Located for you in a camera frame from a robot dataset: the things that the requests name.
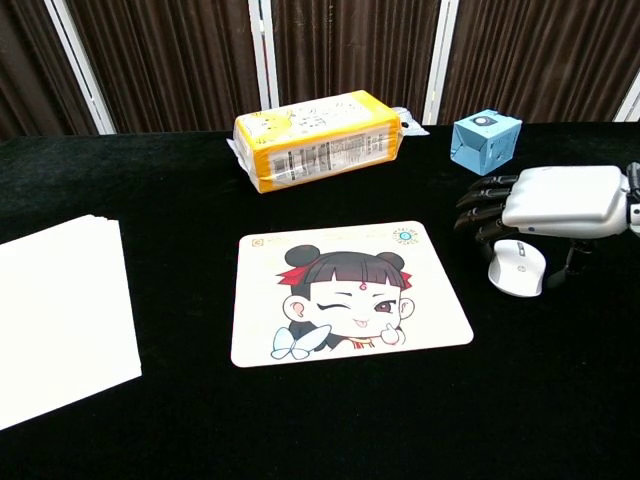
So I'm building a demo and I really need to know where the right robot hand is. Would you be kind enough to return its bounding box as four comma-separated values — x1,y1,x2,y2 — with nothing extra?
453,164,630,291

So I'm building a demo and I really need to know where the white computer mouse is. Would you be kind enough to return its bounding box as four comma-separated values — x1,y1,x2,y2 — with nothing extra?
487,238,547,299

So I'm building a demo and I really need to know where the cartoon girl mouse pad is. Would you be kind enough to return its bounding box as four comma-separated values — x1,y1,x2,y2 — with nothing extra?
230,220,475,369

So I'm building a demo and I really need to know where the light blue cube box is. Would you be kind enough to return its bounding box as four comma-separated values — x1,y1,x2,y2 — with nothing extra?
450,106,523,177

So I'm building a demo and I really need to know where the brown pleated curtain panel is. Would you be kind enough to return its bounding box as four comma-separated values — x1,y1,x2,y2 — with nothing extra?
438,0,640,126
66,0,263,135
0,0,99,142
271,0,442,124

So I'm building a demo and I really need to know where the yellow wrapped tissue pack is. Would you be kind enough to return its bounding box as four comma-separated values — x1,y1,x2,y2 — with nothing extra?
226,89,403,195

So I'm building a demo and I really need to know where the black velvet tablecloth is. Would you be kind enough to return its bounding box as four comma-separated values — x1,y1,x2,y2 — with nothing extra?
0,121,640,480

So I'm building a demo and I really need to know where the white paper stack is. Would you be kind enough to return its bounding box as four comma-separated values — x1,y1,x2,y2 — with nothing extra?
0,214,143,432

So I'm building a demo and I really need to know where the white screen frame post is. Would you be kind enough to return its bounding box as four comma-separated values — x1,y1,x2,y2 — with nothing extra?
421,0,460,126
247,0,280,133
612,74,640,124
43,0,117,136

